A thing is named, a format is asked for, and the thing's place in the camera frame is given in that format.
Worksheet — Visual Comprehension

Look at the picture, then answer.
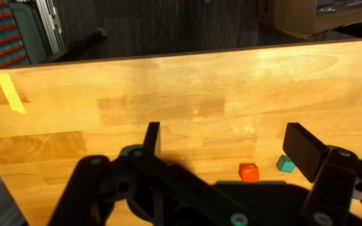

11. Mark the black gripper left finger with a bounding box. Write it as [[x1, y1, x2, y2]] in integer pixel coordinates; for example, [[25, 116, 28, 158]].
[[47, 120, 248, 226]]

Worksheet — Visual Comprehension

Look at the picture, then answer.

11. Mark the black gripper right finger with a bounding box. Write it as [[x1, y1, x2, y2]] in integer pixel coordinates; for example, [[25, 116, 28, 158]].
[[281, 121, 362, 226]]

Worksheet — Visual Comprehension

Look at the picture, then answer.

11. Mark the red block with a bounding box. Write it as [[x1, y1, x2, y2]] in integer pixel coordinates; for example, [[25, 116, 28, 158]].
[[237, 161, 260, 183]]

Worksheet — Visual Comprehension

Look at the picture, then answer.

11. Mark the teal block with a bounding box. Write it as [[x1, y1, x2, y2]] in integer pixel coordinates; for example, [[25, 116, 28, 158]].
[[275, 154, 296, 174]]

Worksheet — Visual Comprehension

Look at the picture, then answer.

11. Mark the yellow tape strip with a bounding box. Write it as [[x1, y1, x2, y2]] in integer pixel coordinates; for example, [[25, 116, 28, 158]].
[[0, 72, 27, 114]]

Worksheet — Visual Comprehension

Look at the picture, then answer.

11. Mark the brown cardboard box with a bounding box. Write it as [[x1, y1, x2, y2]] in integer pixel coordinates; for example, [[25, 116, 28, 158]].
[[258, 0, 362, 40]]

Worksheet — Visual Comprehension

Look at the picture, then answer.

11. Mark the black chair leg with caster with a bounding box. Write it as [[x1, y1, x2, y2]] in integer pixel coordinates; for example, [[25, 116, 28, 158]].
[[45, 26, 109, 63]]

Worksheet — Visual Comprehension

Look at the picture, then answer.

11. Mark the grey-green chair seat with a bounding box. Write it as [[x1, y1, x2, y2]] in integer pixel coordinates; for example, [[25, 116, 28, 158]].
[[7, 1, 50, 65]]

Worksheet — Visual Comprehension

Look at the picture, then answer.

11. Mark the silver aluminium extrusion rail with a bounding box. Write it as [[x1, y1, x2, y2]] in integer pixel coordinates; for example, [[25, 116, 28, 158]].
[[32, 0, 67, 55]]

